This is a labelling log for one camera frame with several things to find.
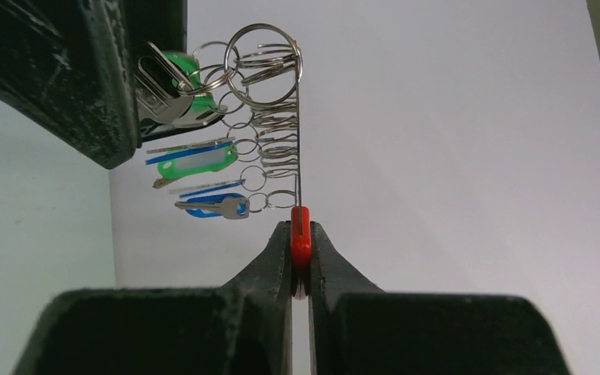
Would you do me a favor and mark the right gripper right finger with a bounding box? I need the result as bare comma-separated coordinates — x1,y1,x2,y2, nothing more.
309,222,570,374

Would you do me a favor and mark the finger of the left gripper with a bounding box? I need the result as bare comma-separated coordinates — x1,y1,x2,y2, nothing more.
0,1,188,170

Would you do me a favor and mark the blue key tag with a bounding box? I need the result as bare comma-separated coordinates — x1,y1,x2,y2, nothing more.
145,138,234,169
174,179,250,220

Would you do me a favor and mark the black head key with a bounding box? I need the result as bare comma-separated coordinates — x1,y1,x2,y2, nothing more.
139,115,223,142

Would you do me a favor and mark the metal key holder red handle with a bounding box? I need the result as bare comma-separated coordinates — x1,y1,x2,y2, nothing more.
223,23,313,300

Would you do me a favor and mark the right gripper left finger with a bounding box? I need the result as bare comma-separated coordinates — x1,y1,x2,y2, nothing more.
14,222,292,374

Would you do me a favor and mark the small silver key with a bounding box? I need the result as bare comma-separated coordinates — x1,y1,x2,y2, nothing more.
174,196,250,220

